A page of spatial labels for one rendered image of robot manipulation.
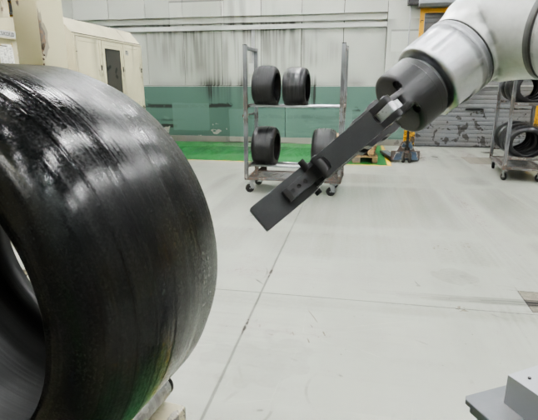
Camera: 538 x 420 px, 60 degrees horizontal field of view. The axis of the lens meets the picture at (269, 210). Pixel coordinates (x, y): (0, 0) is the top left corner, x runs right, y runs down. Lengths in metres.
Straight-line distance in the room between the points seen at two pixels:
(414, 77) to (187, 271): 0.35
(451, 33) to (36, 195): 0.46
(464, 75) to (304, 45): 11.38
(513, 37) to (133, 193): 0.43
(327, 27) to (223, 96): 3.03
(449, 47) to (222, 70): 11.78
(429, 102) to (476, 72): 0.06
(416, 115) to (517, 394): 0.94
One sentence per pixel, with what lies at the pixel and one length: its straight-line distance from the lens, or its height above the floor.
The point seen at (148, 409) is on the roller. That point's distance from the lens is 0.85.
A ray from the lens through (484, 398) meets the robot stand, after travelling 1.38.
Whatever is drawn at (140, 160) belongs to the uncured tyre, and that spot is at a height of 1.33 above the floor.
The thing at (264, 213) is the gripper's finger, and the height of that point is 1.29.
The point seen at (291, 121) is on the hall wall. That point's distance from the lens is 11.85.
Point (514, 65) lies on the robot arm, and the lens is 0.57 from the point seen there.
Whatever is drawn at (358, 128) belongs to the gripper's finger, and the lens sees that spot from 0.47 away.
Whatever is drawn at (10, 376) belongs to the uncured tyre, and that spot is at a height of 0.93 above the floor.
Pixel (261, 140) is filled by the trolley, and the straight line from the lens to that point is 6.20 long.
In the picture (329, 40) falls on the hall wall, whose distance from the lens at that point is 11.85.
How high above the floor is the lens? 1.42
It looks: 15 degrees down
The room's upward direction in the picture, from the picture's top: straight up
